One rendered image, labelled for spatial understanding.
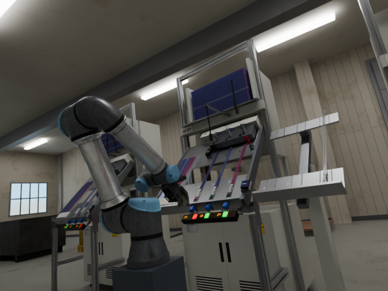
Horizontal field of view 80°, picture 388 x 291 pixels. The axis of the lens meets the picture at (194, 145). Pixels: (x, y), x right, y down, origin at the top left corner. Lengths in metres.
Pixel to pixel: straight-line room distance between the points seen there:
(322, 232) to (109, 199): 0.91
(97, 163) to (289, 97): 5.04
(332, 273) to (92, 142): 1.11
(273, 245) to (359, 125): 4.17
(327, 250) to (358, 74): 4.76
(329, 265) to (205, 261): 0.84
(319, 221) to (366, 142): 4.23
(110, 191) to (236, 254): 0.97
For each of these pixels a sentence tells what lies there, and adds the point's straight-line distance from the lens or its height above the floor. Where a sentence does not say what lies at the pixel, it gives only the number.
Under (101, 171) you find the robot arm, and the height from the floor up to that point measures 0.89.
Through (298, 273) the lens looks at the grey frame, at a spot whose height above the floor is 0.23.
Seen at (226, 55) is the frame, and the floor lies 1.86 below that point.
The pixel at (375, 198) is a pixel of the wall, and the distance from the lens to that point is 5.32.
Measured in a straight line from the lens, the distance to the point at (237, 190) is 1.28.
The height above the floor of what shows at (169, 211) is 0.69.
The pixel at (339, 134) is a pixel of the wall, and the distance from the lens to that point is 5.36.
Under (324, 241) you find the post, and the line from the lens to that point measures 1.22.
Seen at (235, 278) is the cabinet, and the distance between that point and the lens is 1.69.
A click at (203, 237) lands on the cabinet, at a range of 1.75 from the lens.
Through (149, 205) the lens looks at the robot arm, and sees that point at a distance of 0.87.
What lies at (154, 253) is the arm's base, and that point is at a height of 0.59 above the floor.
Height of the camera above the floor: 0.75
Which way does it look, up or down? 13 degrees up
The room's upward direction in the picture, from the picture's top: 7 degrees counter-clockwise
